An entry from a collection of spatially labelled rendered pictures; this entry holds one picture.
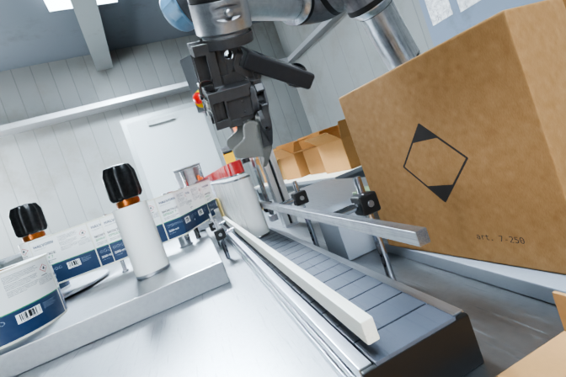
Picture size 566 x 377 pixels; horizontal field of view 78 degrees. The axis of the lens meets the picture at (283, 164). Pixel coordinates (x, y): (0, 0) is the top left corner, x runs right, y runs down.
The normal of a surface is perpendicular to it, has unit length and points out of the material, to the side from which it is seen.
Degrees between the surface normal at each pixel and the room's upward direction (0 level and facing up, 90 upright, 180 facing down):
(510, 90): 90
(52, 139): 90
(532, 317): 0
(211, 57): 120
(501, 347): 0
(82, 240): 90
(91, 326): 90
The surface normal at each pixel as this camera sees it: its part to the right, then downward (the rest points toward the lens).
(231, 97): 0.40, 0.41
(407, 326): -0.33, -0.94
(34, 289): 0.88, -0.30
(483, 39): -0.87, 0.32
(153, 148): 0.36, -0.10
